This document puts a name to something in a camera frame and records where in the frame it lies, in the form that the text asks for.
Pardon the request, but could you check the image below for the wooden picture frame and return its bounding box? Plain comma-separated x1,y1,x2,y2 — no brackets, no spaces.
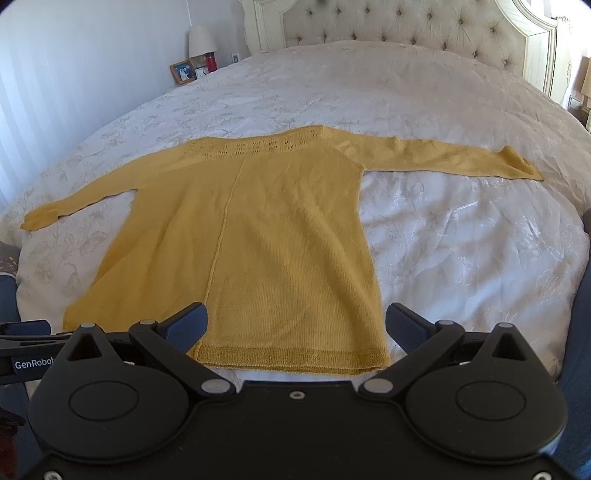
169,60,197,85

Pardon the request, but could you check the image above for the right bedside lamp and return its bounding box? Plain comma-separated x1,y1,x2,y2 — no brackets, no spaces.
567,56,590,131

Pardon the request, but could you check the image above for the tufted beige headboard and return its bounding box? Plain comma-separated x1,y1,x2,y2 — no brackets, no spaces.
242,0,558,95

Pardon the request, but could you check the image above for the white floral bedspread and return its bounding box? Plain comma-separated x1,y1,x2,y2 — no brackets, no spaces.
1,41,590,375

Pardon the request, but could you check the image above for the yellow knitted sweater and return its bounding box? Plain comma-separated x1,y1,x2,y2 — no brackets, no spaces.
22,126,542,375

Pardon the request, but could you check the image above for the white bedside lamp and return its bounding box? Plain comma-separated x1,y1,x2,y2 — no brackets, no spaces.
188,25,217,58

